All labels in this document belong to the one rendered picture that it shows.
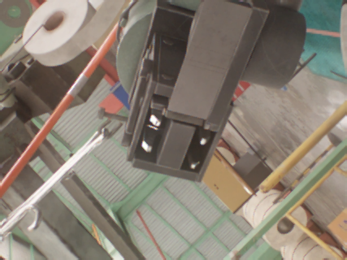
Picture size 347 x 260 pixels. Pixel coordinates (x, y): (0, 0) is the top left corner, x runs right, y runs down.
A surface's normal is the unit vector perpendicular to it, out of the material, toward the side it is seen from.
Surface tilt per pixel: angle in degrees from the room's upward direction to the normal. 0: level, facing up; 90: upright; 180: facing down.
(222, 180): 90
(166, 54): 137
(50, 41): 90
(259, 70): 56
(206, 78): 65
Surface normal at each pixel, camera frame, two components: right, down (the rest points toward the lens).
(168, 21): 0.00, 0.58
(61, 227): 0.74, -0.35
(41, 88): 0.65, -0.15
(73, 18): -0.43, -0.48
